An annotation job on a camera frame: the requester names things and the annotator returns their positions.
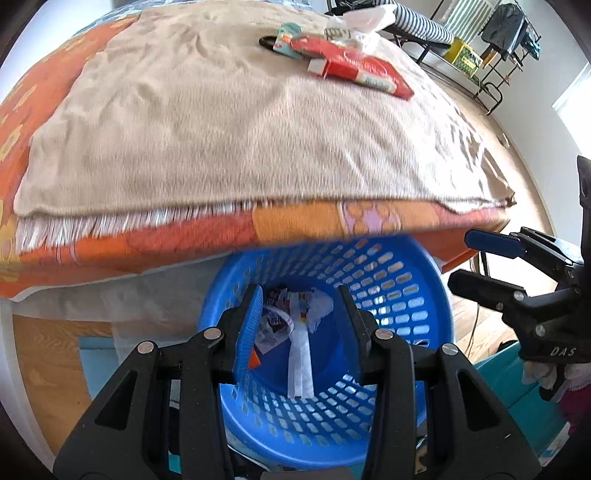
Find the teal patterned wrapper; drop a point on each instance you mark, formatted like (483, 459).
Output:
(282, 44)

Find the beige fleece blanket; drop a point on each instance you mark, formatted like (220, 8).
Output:
(188, 111)

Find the dark hanging jacket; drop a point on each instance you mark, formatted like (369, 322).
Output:
(505, 28)

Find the white gloved right hand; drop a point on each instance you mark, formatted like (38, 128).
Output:
(555, 380)

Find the striped cushion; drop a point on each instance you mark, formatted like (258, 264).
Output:
(409, 22)

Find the black folding chair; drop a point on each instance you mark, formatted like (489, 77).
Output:
(401, 39)

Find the white plastic bag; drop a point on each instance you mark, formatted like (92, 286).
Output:
(363, 16)

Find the red cardboard box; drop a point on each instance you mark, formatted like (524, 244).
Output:
(328, 59)

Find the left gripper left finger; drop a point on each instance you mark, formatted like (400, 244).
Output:
(159, 415)

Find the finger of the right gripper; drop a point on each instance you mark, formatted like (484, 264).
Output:
(487, 292)
(495, 243)

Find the white paper strip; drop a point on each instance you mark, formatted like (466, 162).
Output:
(300, 381)

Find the yellow crate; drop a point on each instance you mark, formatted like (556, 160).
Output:
(463, 57)

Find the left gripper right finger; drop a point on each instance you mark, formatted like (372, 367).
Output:
(435, 416)

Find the blue plastic laundry basket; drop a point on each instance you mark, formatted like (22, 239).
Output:
(393, 278)

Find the crumpled clear plastic wrapper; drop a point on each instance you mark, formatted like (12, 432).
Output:
(345, 37)

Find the black clothes rack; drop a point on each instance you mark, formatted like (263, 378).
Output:
(466, 20)

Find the orange floral bedsheet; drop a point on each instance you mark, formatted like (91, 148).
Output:
(35, 97)

